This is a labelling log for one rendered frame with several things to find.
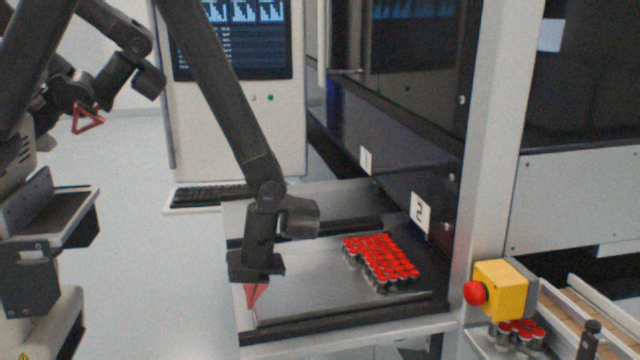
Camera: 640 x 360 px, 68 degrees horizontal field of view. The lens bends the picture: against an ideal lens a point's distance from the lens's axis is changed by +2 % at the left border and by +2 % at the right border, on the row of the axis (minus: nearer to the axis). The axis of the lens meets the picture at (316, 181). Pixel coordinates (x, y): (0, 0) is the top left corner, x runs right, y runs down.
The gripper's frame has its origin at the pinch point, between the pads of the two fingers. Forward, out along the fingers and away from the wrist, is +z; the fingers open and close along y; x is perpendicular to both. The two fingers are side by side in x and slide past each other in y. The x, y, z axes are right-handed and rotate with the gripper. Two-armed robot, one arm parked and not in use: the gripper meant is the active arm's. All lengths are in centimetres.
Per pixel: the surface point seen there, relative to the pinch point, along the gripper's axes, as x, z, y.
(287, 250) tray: 20.3, -0.5, 11.1
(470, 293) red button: -18.5, -14.8, 31.4
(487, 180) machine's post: -12.4, -31.9, 33.1
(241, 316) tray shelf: 1.2, 3.5, -1.0
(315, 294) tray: 3.9, 0.5, 13.9
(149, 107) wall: 546, 84, -52
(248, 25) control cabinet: 88, -46, 4
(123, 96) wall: 546, 74, -83
